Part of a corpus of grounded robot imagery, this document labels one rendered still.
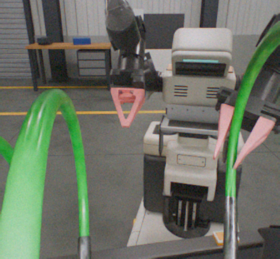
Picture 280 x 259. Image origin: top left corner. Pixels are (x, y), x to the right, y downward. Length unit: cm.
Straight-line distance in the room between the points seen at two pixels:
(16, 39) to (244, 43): 539
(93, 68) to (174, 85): 430
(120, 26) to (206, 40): 52
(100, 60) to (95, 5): 168
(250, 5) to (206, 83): 604
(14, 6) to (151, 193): 585
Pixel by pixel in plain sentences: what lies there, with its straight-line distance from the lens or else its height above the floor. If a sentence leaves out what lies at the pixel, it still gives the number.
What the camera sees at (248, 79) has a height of 136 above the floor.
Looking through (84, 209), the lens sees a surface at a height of 117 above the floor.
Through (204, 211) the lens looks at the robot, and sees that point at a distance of 165.
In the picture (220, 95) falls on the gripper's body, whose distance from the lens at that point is 41.
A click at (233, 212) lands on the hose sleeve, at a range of 39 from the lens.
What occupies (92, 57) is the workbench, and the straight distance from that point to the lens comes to 523.
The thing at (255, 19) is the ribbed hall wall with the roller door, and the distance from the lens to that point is 711.
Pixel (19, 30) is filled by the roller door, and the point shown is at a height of 110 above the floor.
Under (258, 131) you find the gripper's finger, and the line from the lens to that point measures 39.
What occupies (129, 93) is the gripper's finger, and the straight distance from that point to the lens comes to 52.
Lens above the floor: 143
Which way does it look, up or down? 21 degrees down
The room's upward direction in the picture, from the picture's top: straight up
